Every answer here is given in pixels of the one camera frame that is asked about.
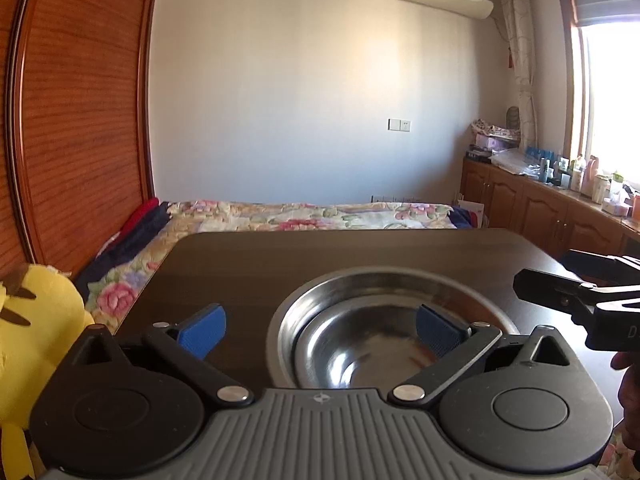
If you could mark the white wall switch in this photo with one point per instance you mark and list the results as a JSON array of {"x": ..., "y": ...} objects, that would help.
[{"x": 399, "y": 125}]

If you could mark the yellow plush toy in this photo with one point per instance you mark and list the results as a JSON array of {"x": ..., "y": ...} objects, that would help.
[{"x": 42, "y": 315}]

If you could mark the small steel bowl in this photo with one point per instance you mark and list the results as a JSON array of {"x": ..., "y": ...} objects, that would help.
[{"x": 363, "y": 342}]

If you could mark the wooden wardrobe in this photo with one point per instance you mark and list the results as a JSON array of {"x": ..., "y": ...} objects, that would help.
[{"x": 75, "y": 149}]

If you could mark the window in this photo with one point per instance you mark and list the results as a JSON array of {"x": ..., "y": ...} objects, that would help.
[{"x": 602, "y": 55}]

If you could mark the person's right hand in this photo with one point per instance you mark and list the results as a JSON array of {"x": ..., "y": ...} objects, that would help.
[{"x": 629, "y": 395}]

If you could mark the wooden low cabinet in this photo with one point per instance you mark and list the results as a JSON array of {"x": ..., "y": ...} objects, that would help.
[{"x": 553, "y": 219}]

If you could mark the pile of clutter on cabinet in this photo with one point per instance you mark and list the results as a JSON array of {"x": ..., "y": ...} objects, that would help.
[{"x": 488, "y": 139}]

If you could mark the pink bottle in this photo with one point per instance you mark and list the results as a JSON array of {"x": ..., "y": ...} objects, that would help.
[{"x": 589, "y": 175}]

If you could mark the white power strip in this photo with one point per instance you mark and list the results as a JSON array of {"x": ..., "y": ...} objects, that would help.
[{"x": 394, "y": 199}]

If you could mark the floral bed quilt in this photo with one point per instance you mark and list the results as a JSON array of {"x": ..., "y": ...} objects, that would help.
[{"x": 111, "y": 298}]

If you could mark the large steel bowl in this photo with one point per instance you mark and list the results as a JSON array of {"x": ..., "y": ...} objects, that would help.
[{"x": 440, "y": 293}]

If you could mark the dark blue blanket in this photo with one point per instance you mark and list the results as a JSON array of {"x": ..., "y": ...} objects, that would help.
[{"x": 122, "y": 249}]

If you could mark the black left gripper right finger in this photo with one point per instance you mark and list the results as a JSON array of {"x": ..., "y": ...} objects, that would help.
[{"x": 458, "y": 349}]

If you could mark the white paper box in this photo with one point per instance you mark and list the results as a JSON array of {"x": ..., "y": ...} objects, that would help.
[{"x": 474, "y": 211}]

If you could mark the blue bottles on cabinet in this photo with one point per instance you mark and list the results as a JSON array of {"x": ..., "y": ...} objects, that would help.
[{"x": 539, "y": 163}]

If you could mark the patterned curtain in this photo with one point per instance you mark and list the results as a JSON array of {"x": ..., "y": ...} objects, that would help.
[{"x": 517, "y": 16}]

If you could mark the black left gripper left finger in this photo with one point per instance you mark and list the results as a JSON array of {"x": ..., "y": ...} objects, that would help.
[{"x": 181, "y": 349}]

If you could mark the red cloth on bed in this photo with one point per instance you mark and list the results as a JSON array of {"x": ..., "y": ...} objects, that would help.
[{"x": 135, "y": 218}]

